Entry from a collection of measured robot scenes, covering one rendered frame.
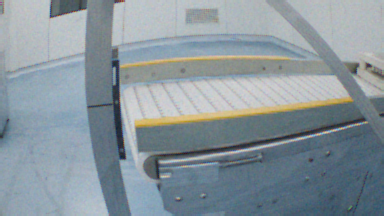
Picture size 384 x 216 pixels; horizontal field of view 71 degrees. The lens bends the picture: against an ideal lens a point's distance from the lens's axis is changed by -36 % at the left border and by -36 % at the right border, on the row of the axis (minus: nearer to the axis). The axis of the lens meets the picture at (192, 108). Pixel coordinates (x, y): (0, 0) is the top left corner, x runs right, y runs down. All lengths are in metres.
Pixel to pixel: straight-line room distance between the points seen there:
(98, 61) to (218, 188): 0.34
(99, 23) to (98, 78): 0.11
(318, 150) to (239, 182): 0.14
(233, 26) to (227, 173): 5.77
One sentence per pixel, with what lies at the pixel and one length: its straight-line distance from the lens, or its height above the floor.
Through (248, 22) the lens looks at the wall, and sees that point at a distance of 6.35.
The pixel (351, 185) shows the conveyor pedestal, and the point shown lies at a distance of 0.77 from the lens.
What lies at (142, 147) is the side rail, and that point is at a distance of 0.44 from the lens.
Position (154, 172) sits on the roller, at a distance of 0.47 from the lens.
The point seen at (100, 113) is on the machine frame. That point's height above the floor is 0.84.
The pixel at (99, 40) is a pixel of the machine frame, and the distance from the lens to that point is 0.69.
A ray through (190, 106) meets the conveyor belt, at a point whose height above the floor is 0.89.
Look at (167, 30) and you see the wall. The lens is 5.81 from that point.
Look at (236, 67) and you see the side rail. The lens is 0.73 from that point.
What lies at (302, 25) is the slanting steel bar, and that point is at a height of 1.05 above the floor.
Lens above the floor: 1.09
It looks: 20 degrees down
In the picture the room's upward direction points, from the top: 1 degrees counter-clockwise
